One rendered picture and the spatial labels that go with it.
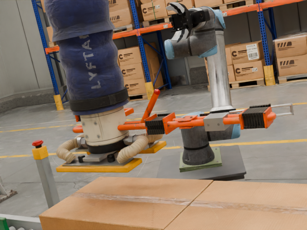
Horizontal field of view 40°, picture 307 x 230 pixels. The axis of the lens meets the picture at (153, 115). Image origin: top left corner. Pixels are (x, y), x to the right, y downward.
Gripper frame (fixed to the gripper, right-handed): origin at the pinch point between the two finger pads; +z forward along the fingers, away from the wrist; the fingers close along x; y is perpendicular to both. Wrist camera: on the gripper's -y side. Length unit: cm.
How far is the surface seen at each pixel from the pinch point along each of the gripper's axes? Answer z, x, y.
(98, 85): 29.5, -15.8, 19.5
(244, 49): -685, -80, 210
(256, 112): 25, -31, -34
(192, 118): 23.5, -32.1, -11.5
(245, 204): 22, -63, -25
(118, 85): 22.4, -17.9, 16.1
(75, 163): 33, -44, 37
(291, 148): -299, -158, 43
